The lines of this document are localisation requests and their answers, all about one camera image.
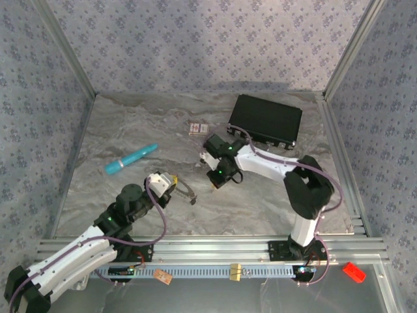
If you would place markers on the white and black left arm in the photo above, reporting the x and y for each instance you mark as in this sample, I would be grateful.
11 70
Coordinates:
71 261

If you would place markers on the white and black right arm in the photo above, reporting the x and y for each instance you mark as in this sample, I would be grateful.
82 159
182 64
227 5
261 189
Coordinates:
260 163

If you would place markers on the teal plastic tube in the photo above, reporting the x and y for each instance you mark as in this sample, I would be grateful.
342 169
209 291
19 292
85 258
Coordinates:
130 159

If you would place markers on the small red white matchbox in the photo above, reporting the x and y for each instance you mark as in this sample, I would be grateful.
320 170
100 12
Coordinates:
198 129

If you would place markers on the black hard case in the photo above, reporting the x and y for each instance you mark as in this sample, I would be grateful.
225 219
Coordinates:
267 117

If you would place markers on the small circuit board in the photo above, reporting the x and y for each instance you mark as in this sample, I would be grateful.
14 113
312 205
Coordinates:
305 270
122 270

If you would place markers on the tan binder clip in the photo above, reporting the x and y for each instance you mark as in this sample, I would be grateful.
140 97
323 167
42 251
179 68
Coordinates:
235 272

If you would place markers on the red plastic block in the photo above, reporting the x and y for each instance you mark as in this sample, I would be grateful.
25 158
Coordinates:
354 272

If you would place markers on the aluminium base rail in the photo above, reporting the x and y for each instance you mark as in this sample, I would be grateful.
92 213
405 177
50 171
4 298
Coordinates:
211 249

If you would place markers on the aluminium side rail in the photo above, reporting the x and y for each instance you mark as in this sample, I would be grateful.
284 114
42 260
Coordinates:
339 146
74 163

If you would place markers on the aluminium frame post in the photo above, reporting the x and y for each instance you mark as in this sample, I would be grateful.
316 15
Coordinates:
70 52
352 49

